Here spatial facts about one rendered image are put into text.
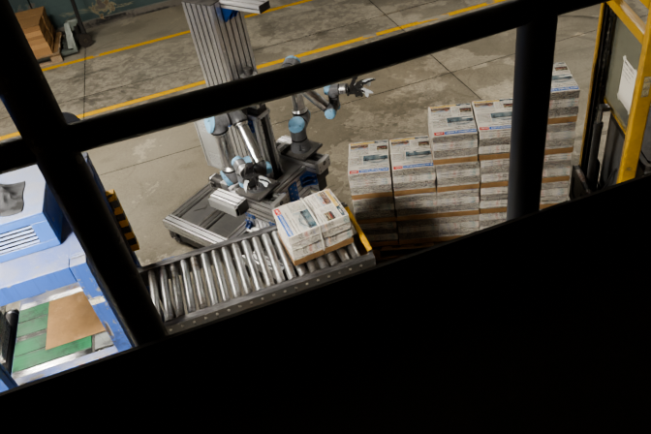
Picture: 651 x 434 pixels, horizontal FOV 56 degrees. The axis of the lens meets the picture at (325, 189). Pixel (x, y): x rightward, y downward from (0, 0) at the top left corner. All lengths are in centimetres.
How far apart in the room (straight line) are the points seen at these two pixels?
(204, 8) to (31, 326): 208
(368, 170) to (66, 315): 205
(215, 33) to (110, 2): 647
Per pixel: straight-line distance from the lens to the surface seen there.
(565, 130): 409
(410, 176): 411
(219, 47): 385
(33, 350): 375
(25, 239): 302
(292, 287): 344
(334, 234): 349
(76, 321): 376
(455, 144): 399
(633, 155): 410
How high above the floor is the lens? 326
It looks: 38 degrees down
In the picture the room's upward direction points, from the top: 11 degrees counter-clockwise
